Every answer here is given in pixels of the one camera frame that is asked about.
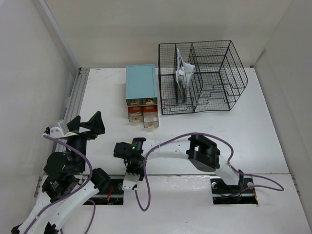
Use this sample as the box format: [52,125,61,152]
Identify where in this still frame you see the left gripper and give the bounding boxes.
[66,110,105,172]

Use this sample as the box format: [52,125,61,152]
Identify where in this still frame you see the teal drawer box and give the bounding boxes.
[126,64,158,107]

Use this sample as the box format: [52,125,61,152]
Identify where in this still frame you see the white paper sheets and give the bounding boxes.
[175,48,195,103]

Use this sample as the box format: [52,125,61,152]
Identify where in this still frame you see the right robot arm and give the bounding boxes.
[114,134,244,192]

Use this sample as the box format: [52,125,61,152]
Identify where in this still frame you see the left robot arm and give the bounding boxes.
[11,111,111,234]

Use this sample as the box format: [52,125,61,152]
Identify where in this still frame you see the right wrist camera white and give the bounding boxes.
[122,172,140,191]

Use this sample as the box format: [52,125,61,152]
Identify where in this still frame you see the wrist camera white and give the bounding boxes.
[122,172,140,191]
[44,119,78,138]

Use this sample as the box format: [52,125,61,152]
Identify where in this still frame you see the aluminium rail frame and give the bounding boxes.
[34,66,90,197]

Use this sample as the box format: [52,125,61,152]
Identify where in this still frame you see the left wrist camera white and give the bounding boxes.
[44,119,78,138]

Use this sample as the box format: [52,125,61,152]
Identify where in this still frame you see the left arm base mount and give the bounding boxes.
[90,175,124,205]

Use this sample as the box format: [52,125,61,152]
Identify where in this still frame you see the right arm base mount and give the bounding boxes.
[210,177,258,205]

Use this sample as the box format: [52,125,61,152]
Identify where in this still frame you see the black wire mesh organizer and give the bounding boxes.
[158,40,248,115]

